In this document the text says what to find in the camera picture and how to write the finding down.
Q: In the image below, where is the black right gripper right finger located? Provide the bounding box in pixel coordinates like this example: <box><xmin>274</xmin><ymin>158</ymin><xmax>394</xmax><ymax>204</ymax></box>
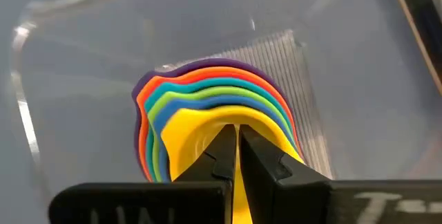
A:
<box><xmin>239</xmin><ymin>124</ymin><xmax>331</xmax><ymax>224</ymax></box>

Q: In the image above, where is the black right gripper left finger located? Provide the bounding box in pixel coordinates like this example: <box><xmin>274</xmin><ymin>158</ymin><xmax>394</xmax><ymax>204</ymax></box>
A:
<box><xmin>174</xmin><ymin>124</ymin><xmax>237</xmax><ymax>184</ymax></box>

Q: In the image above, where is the yellow measuring cup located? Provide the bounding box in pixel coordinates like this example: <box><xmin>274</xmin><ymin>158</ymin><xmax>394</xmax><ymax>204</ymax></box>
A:
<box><xmin>160</xmin><ymin>105</ymin><xmax>305</xmax><ymax>224</ymax></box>

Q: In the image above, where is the blue measuring cup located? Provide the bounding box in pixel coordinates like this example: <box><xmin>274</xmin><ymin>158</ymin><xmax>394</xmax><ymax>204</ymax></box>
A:
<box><xmin>153</xmin><ymin>95</ymin><xmax>298</xmax><ymax>183</ymax></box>

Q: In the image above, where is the green measuring cup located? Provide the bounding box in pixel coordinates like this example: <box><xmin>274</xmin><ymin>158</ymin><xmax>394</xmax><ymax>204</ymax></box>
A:
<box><xmin>147</xmin><ymin>86</ymin><xmax>296</xmax><ymax>183</ymax></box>

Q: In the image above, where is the orange measuring cup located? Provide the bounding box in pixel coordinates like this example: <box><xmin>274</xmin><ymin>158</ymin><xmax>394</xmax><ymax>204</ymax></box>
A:
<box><xmin>136</xmin><ymin>65</ymin><xmax>294</xmax><ymax>183</ymax></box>

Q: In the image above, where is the teal measuring cup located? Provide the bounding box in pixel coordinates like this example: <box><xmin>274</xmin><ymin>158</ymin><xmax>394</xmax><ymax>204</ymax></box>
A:
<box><xmin>144</xmin><ymin>77</ymin><xmax>298</xmax><ymax>183</ymax></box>

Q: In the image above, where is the red measuring cup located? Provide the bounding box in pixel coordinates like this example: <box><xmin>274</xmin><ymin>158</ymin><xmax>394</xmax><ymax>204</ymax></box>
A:
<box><xmin>179</xmin><ymin>71</ymin><xmax>305</xmax><ymax>159</ymax></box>

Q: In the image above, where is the purple measuring cup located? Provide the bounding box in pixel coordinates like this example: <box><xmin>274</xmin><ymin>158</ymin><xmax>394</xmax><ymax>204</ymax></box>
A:
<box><xmin>131</xmin><ymin>57</ymin><xmax>294</xmax><ymax>173</ymax></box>

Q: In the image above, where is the clear plastic basket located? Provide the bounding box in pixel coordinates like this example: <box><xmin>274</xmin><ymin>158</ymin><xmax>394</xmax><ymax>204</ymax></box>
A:
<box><xmin>6</xmin><ymin>0</ymin><xmax>442</xmax><ymax>224</ymax></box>

